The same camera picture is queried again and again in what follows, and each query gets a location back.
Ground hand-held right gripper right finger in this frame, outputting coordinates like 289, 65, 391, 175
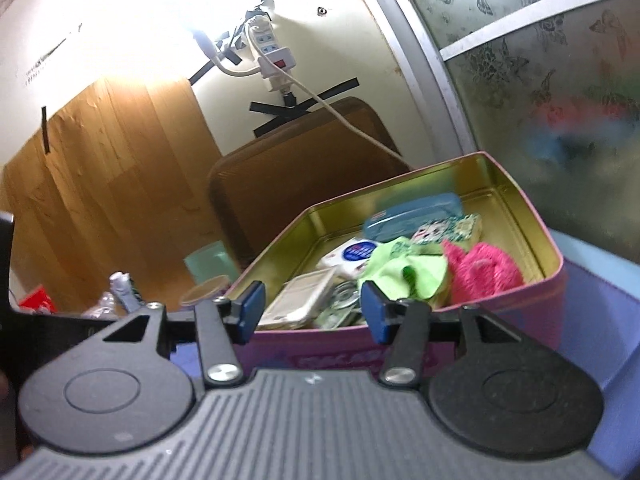
360, 281, 526, 387

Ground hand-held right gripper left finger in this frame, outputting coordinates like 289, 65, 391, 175
102, 281, 266, 386

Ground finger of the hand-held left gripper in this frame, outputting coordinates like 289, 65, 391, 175
7, 310, 136, 335

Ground green patterned tissue packet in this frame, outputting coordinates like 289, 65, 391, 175
312, 305, 368, 330

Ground small glass jar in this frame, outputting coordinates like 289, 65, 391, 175
325, 280, 362, 318

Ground green cloth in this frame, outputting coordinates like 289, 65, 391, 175
357, 237, 448, 306

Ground white wipe pack blue label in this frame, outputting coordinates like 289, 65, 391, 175
316, 237, 383, 278

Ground pink tin box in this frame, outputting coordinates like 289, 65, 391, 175
224, 151, 566, 376

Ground red snack box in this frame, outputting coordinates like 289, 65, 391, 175
17, 284, 58, 313

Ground round can beige lid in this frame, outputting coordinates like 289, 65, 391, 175
179, 274, 232, 308

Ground mint green mug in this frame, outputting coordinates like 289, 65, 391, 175
183, 240, 241, 286

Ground green and white drink carton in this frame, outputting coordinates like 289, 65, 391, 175
110, 271, 146, 313

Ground small printed tissue packet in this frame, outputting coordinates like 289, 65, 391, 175
411, 219, 455, 246
451, 212, 483, 244

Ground blue plastic box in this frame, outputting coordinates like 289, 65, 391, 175
363, 192, 463, 243

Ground pink knitted cloth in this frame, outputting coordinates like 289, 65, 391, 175
440, 239, 526, 307

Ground brown chair back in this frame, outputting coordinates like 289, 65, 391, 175
206, 96, 413, 268

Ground black tape cross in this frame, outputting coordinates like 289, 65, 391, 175
249, 78, 361, 139

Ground white usb lamp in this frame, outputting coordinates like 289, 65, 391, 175
185, 25, 263, 80

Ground black tape strips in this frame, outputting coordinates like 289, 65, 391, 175
189, 0, 281, 86

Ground white power strip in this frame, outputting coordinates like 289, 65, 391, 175
247, 15, 298, 92

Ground frosted butterfly glass door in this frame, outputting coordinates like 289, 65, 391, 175
350, 0, 640, 271

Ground white power cable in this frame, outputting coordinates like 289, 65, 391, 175
250, 22, 405, 160

